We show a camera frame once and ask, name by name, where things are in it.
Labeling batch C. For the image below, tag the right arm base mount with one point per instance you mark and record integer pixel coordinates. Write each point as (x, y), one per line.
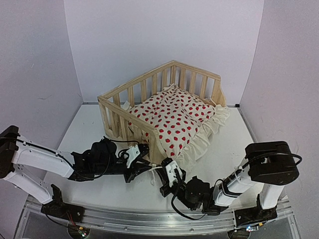
(253, 216)

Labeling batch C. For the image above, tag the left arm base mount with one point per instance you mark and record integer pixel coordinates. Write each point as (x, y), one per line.
(59, 209)

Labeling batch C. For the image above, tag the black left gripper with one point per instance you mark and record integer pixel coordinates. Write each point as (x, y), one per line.
(135, 171)

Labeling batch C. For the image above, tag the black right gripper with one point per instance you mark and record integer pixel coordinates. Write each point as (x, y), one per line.
(165, 190)

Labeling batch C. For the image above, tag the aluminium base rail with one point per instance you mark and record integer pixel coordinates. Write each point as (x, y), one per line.
(164, 223)

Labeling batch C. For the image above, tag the strawberry print ruffled mattress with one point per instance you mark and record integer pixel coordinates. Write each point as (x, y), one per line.
(184, 123)

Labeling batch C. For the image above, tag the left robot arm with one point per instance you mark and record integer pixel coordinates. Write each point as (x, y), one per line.
(101, 159)

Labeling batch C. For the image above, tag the wooden pet bed frame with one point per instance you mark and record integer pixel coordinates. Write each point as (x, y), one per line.
(120, 124)

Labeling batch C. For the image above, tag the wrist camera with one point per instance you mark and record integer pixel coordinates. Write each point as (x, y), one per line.
(172, 169)
(136, 152)

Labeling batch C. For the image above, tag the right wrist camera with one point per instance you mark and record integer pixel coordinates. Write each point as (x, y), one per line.
(172, 169)

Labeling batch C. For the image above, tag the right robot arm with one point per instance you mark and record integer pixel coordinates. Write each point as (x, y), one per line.
(269, 163)

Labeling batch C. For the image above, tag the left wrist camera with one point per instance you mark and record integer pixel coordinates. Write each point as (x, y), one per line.
(136, 152)

